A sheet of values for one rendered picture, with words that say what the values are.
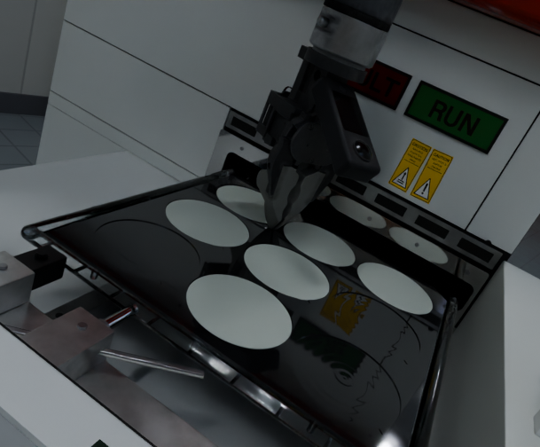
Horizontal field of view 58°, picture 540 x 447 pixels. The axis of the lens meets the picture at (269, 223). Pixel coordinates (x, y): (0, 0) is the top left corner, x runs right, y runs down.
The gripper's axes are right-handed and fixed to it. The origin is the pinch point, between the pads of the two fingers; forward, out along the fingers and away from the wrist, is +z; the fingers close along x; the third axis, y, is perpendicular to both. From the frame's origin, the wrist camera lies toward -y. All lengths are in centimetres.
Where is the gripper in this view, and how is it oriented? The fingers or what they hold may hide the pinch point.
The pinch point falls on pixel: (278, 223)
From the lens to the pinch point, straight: 59.6
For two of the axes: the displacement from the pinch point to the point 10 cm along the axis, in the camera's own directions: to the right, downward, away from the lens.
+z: -3.7, 8.4, 4.0
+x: -8.2, -0.9, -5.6
